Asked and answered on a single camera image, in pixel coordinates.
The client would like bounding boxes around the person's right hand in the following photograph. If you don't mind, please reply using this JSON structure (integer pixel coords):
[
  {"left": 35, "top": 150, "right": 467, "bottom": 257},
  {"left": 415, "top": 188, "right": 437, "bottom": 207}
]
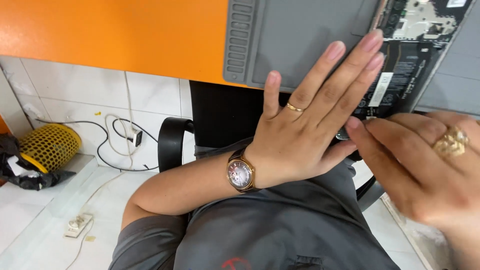
[{"left": 345, "top": 110, "right": 480, "bottom": 236}]

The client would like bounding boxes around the person's left hand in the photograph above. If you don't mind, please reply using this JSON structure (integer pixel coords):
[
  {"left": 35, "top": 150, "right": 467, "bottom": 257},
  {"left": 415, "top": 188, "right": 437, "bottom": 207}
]
[{"left": 244, "top": 29, "right": 385, "bottom": 189}]

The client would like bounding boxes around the laptop with exposed internals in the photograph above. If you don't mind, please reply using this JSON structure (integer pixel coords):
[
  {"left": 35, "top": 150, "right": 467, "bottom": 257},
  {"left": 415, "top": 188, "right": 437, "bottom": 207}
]
[{"left": 335, "top": 0, "right": 475, "bottom": 141}]

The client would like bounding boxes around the gray shirt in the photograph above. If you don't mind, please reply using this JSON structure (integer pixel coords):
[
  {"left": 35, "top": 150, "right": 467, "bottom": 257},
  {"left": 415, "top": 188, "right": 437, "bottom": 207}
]
[{"left": 109, "top": 137, "right": 402, "bottom": 270}]

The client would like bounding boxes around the gray silicone repair mat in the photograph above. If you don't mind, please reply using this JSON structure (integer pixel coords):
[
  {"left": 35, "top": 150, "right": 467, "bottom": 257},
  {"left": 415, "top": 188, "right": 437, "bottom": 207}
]
[{"left": 223, "top": 0, "right": 381, "bottom": 94}]

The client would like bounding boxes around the black office chair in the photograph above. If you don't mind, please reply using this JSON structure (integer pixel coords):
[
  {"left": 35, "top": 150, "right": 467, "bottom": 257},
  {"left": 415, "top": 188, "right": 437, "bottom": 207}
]
[{"left": 157, "top": 80, "right": 386, "bottom": 212}]

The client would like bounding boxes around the white power strip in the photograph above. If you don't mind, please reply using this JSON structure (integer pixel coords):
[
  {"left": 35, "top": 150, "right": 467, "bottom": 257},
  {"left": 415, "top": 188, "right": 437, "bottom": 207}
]
[{"left": 63, "top": 213, "right": 94, "bottom": 239}]

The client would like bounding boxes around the yellow mesh wastebasket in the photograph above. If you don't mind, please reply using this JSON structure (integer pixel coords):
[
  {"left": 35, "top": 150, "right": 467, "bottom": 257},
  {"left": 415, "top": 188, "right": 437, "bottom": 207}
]
[{"left": 19, "top": 124, "right": 82, "bottom": 174}]

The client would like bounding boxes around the black plastic bag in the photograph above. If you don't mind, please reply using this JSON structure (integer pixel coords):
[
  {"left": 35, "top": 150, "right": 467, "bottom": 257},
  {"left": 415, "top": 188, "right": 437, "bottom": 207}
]
[{"left": 0, "top": 134, "right": 77, "bottom": 191}]

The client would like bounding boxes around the large ornate gold ring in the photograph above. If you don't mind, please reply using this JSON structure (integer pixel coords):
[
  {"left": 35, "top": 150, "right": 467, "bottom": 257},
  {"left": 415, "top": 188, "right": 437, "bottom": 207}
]
[{"left": 432, "top": 125, "right": 470, "bottom": 157}]

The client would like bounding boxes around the gold wristwatch with brown strap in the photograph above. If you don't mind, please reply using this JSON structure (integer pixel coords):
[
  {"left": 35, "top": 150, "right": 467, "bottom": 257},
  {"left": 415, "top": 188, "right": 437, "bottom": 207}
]
[{"left": 226, "top": 147, "right": 263, "bottom": 194}]

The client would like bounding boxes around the white cable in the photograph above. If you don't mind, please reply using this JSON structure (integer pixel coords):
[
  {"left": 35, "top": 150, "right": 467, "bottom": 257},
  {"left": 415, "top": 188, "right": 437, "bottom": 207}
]
[{"left": 65, "top": 71, "right": 140, "bottom": 270}]

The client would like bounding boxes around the black cable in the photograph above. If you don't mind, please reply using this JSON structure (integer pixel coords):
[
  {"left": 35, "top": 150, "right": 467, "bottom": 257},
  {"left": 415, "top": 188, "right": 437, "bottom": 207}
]
[{"left": 35, "top": 118, "right": 160, "bottom": 172}]

